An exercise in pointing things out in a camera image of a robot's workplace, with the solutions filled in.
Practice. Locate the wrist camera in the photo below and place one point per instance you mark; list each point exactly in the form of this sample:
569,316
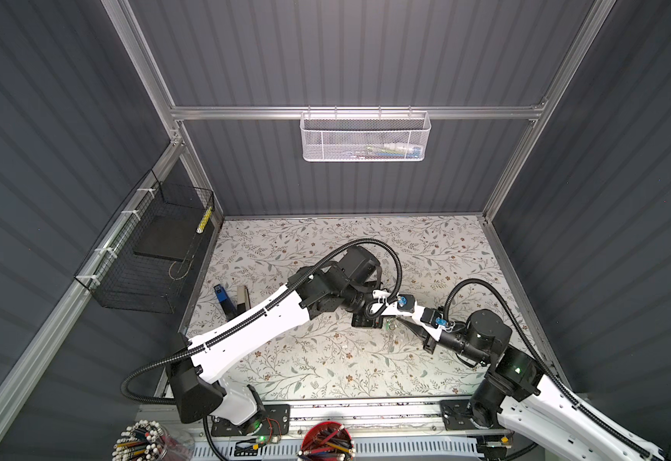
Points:
432,320
403,305

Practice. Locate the yellow marker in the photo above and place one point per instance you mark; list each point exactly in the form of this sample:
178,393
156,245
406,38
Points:
205,219

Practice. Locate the black wire basket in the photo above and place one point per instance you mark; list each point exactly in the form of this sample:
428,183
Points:
119,279

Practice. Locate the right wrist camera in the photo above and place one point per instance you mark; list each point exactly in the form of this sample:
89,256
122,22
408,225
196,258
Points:
432,320

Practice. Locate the clear pencil cup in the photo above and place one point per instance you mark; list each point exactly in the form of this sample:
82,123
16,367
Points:
152,441

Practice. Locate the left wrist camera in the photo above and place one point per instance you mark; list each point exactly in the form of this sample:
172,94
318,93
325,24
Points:
403,305

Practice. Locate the red pencil cup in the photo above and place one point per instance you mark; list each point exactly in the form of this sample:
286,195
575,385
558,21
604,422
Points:
327,441

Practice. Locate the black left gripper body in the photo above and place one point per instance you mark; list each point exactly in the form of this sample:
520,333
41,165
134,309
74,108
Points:
362,320

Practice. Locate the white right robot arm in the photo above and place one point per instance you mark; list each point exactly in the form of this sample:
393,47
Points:
518,391

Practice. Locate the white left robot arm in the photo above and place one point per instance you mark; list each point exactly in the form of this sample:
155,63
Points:
364,276

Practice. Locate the white mesh basket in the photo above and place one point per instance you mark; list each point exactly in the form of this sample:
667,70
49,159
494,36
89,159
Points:
364,136

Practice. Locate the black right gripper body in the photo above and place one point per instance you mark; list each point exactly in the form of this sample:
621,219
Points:
432,342

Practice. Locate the black foam pad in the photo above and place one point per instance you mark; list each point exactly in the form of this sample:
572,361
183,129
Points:
169,238

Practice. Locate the white slotted cable duct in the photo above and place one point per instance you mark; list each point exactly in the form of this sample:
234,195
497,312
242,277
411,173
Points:
435,447

